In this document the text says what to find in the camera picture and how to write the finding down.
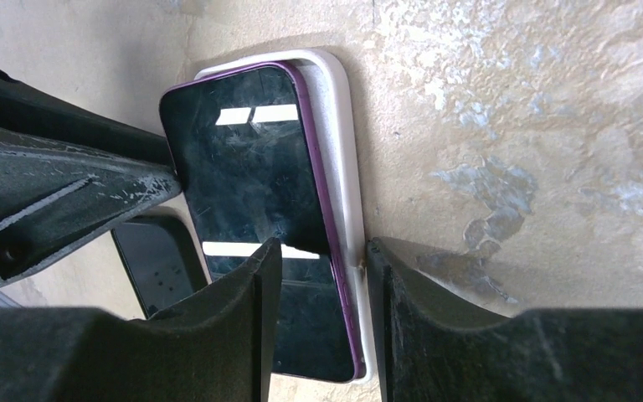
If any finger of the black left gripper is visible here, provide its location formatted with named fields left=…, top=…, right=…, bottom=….
left=0, top=70, right=173, bottom=167
left=0, top=128, right=181, bottom=287

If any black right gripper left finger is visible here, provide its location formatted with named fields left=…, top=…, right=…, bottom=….
left=0, top=238, right=282, bottom=401

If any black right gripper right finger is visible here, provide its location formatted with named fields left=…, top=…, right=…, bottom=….
left=366, top=237, right=643, bottom=401

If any black phone case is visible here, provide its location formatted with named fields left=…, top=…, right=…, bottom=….
left=111, top=215, right=208, bottom=318

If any black smartphone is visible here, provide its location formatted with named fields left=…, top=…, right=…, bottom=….
left=159, top=61, right=367, bottom=383

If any clear phone case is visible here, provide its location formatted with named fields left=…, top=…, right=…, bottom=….
left=194, top=48, right=377, bottom=384

